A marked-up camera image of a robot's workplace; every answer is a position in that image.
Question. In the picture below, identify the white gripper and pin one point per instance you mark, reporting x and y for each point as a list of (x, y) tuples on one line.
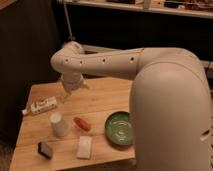
[(71, 81)]

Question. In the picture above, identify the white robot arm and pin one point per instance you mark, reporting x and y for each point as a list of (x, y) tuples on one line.
[(170, 101)]

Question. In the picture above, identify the orange carrot toy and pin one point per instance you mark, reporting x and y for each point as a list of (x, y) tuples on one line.
[(82, 124)]

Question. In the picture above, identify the green bowl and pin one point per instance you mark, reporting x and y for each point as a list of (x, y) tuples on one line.
[(118, 128)]

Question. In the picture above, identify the metal stand pole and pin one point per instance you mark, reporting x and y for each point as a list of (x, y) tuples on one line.
[(71, 36)]

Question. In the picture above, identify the wooden shelf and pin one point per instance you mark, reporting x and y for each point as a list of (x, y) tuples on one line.
[(189, 8)]

